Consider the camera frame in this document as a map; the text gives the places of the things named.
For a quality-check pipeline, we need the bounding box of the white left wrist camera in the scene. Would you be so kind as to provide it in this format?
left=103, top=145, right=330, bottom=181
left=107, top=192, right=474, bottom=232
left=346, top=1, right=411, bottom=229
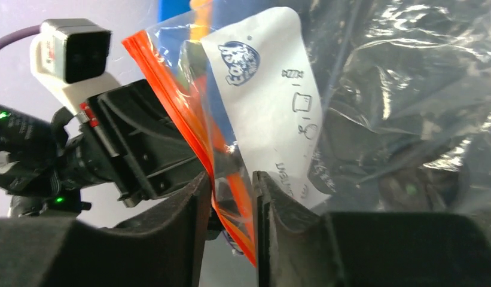
left=30, top=19, right=121, bottom=115

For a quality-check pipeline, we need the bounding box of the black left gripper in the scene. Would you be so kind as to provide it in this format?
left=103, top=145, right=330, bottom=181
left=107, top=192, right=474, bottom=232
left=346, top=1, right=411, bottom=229
left=59, top=80, right=205, bottom=207

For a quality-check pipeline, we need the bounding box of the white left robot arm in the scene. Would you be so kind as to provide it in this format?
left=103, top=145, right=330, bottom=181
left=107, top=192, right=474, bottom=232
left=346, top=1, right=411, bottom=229
left=0, top=80, right=203, bottom=217

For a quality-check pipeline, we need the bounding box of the blue plastic bin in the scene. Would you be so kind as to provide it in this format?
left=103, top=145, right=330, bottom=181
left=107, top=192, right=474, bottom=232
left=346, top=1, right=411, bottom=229
left=157, top=0, right=191, bottom=22

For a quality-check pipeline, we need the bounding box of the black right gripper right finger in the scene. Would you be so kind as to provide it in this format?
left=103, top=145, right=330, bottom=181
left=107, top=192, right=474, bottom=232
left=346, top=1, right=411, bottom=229
left=252, top=172, right=491, bottom=286

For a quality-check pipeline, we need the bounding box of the clear red-zipper zip bag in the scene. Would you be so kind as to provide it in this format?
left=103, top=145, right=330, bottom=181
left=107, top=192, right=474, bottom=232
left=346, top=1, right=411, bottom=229
left=123, top=1, right=491, bottom=263

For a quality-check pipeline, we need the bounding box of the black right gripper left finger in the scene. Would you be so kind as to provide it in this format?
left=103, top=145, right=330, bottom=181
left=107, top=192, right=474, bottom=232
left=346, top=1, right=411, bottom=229
left=0, top=173, right=211, bottom=286

